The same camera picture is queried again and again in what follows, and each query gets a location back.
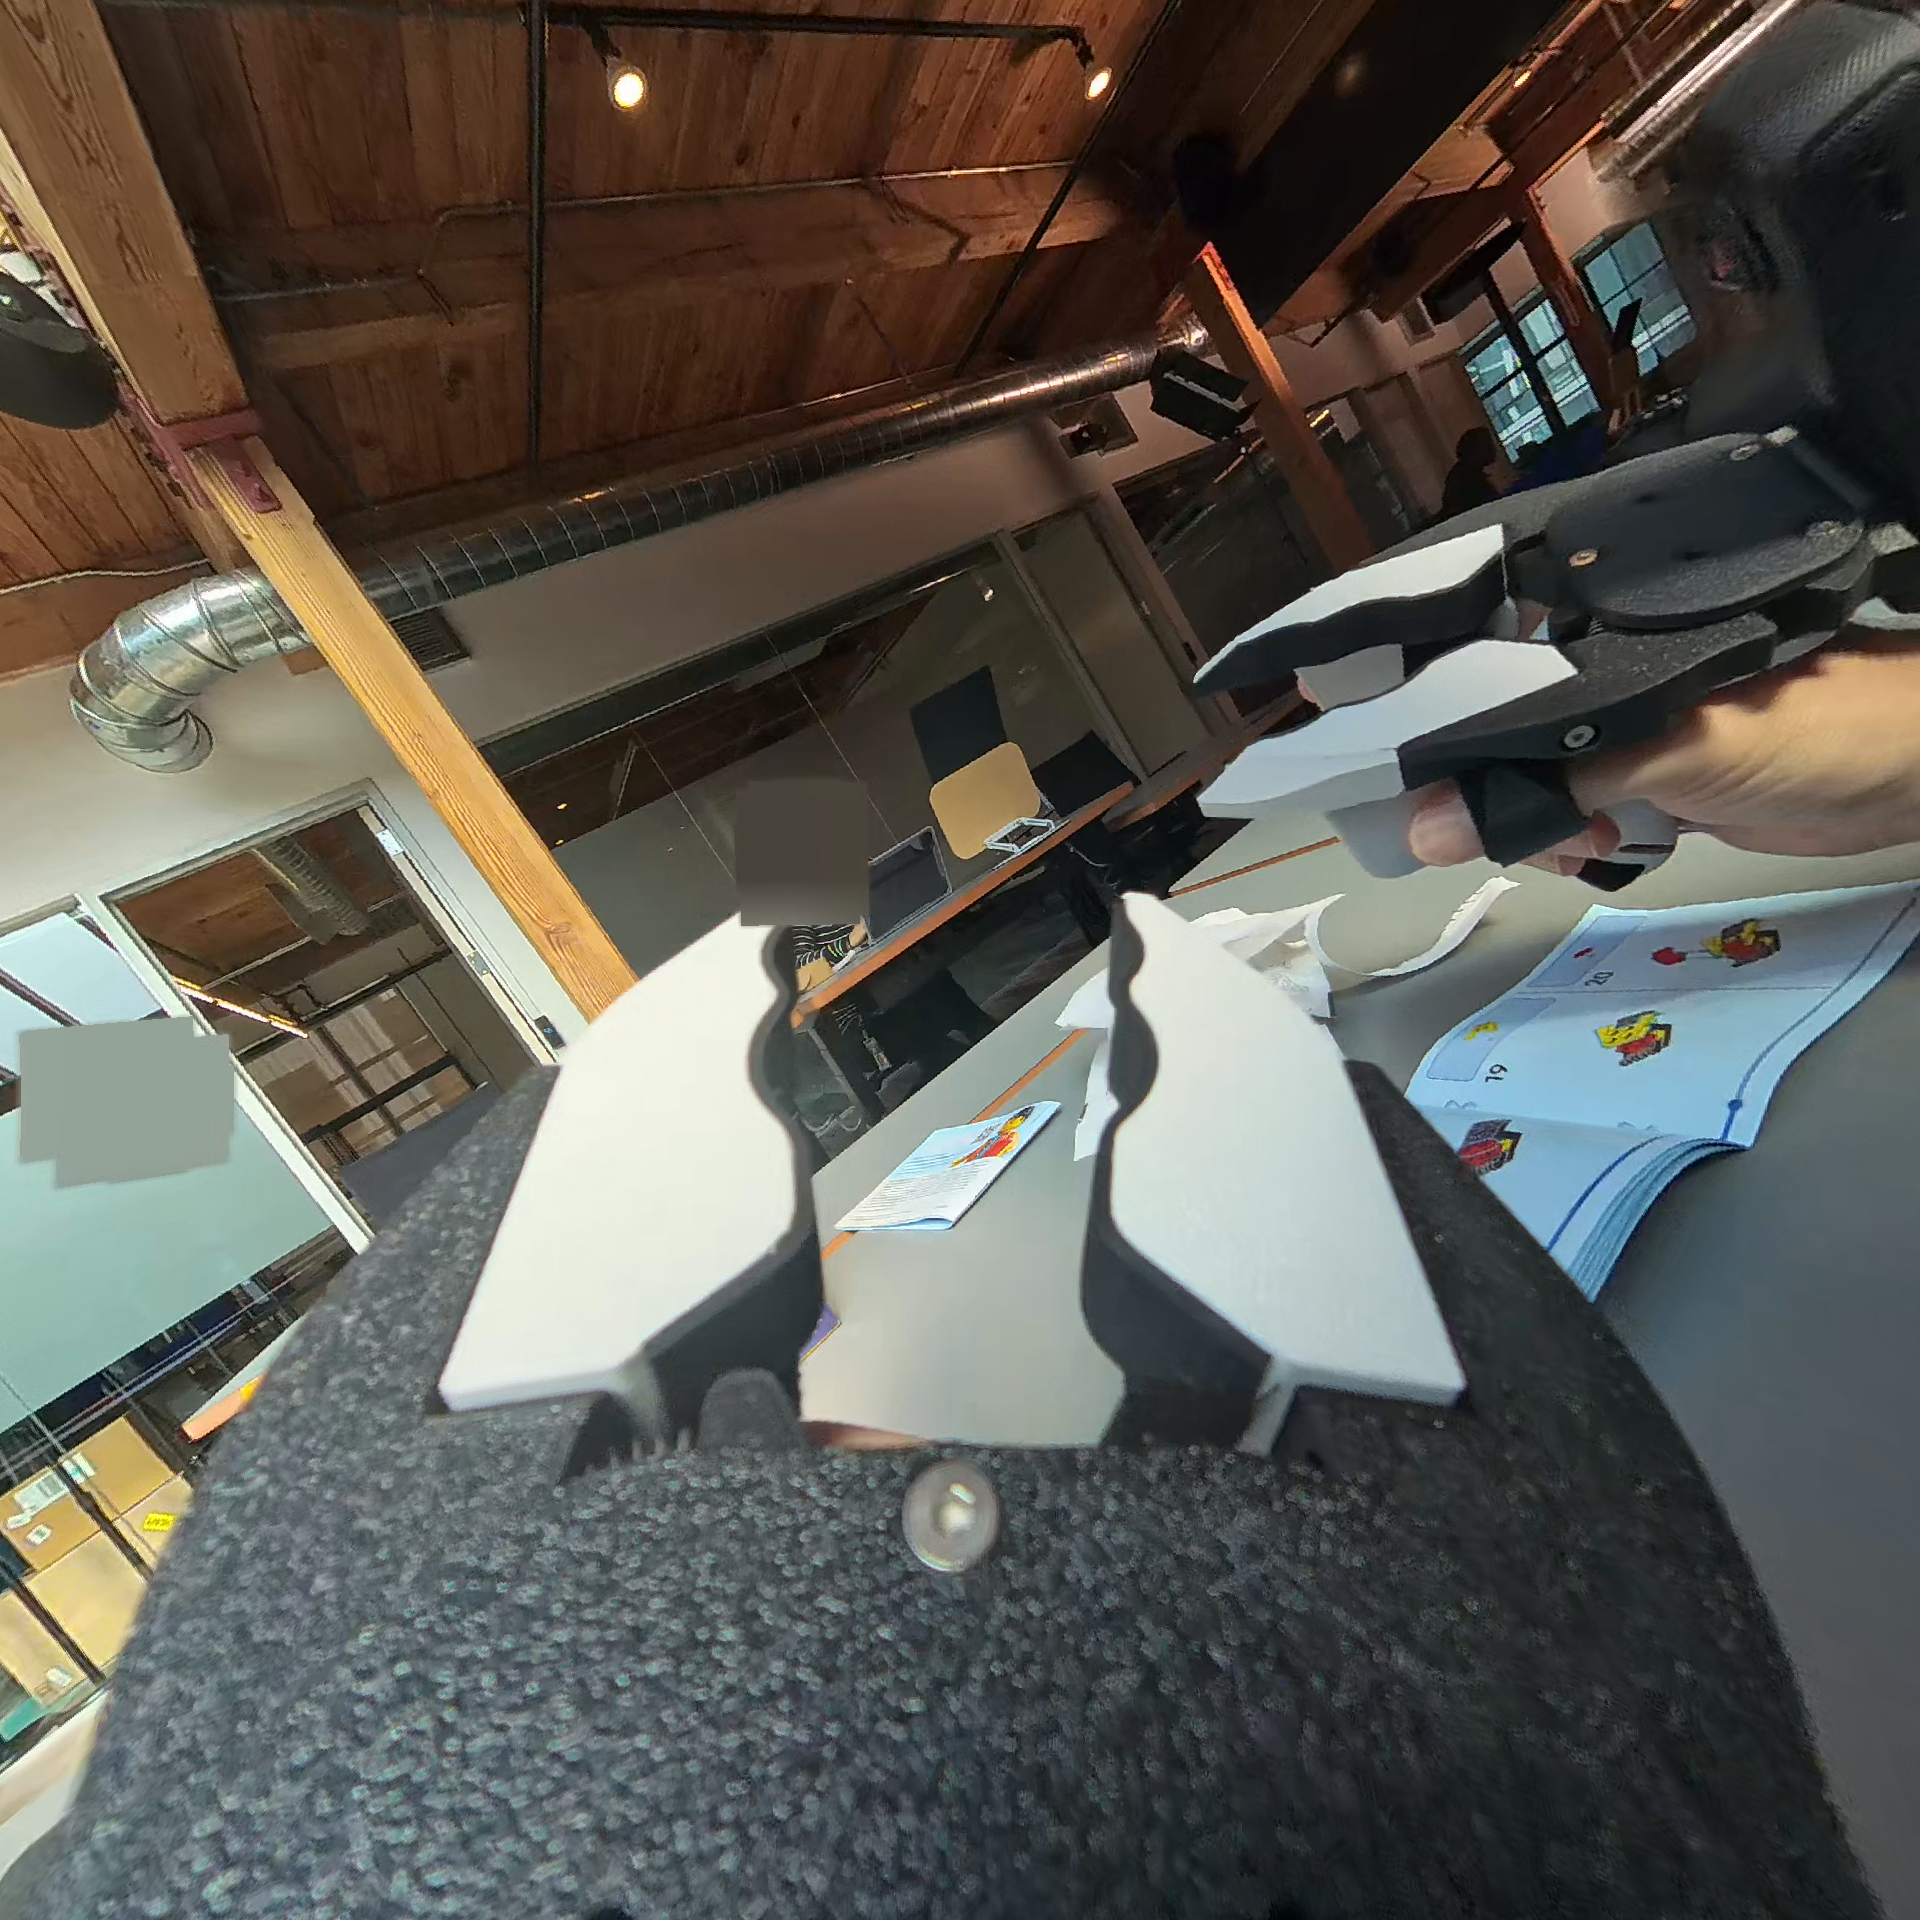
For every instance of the silver ventilation duct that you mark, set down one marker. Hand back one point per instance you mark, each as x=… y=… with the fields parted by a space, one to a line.
x=599 y=511

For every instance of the glass door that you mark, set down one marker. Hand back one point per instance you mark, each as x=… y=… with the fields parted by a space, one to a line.
x=376 y=1019

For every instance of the slim wooden post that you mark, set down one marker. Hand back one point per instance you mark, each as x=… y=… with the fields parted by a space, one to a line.
x=1276 y=404

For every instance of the grey desk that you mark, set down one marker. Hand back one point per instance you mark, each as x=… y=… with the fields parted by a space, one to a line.
x=1770 y=1381

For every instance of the tan-backed chair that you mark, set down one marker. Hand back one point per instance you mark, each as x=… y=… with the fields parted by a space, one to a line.
x=983 y=796

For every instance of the ceiling spot lamp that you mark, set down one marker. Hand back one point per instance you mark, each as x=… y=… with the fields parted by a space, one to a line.
x=1098 y=80
x=627 y=84

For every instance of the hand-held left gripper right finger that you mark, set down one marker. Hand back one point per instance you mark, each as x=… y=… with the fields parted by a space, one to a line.
x=1276 y=1171

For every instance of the thick wooden post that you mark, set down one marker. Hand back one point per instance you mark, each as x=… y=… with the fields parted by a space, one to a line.
x=376 y=675

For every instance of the stack of cardboard boxes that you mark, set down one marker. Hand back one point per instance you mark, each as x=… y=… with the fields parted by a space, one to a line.
x=75 y=1560

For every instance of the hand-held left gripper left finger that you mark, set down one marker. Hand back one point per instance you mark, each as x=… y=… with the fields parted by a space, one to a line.
x=630 y=1200

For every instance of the laptop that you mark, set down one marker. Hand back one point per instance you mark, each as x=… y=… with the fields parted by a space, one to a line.
x=907 y=885

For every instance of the white paper strip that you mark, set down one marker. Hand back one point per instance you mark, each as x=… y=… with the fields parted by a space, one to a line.
x=1440 y=938

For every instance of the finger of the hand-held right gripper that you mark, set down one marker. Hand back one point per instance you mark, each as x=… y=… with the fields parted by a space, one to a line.
x=1336 y=763
x=1366 y=608

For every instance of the open blue instruction booklet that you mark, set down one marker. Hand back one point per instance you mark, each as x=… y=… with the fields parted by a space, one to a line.
x=1651 y=1019

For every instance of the multi-pane window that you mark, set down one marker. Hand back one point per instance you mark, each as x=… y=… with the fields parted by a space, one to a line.
x=1627 y=299

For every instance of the black pendant lamp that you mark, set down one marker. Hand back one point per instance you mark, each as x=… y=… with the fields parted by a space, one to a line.
x=43 y=360

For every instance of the small closed blue booklet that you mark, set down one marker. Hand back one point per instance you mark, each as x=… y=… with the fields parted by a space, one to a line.
x=945 y=1171

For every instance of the black ceiling speaker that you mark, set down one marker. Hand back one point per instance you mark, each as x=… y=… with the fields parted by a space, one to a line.
x=1200 y=394

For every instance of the meeting table with orange edge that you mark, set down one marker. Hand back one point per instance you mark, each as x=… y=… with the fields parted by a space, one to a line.
x=1043 y=863

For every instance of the person's right hand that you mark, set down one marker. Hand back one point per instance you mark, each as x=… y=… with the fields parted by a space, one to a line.
x=1770 y=763

